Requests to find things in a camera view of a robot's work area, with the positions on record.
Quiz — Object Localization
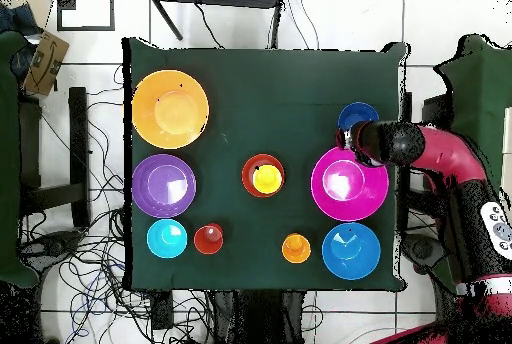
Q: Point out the small dark blue bowl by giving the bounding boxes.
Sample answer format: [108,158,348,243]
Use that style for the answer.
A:
[337,101,380,131]

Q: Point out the yellow cup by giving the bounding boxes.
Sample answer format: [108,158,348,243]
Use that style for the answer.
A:
[252,164,284,195]

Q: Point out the small red bowl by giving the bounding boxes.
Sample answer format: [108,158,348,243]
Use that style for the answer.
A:
[241,153,286,199]

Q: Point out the large pink bowl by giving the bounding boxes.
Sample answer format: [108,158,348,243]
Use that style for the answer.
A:
[310,145,390,223]

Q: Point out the dark green tablecloth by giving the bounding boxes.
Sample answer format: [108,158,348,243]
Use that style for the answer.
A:
[121,36,409,293]

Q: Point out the black box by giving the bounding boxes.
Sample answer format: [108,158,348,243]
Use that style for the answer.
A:
[421,93,454,125]

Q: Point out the medium sky blue bowl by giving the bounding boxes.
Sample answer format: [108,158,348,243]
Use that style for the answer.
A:
[321,222,382,281]

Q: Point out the orange cup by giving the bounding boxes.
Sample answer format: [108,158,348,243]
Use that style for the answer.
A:
[281,232,312,264]

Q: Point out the black stand foot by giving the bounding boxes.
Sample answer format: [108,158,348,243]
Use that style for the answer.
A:
[400,232,450,275]
[19,230,83,271]

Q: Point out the green covered side table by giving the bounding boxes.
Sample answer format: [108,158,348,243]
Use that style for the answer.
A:
[433,33,512,295]
[0,30,41,289]

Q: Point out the red cup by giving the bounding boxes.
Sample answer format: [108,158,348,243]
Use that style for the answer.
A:
[193,222,225,256]

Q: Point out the large yellow bowl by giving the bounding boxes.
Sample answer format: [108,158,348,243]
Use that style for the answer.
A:
[131,69,210,150]

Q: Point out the purple bowl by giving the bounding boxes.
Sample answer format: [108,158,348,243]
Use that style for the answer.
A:
[131,153,198,219]

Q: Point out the small cyan bowl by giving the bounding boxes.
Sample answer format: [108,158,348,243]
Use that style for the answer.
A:
[146,218,188,260]

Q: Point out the black power strip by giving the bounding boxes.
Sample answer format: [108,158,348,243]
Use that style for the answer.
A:
[150,290,174,330]

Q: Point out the black floor stand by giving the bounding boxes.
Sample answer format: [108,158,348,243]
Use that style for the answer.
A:
[19,86,92,228]

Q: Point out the cardboard box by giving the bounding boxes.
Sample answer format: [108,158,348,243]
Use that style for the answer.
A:
[22,30,70,97]

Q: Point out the blue cloth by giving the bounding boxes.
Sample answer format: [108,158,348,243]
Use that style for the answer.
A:
[0,2,41,37]

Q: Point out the tangle of cables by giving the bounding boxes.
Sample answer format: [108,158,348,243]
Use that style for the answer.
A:
[17,63,217,344]

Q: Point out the black square frame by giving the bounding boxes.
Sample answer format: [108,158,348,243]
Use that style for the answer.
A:
[56,0,116,32]

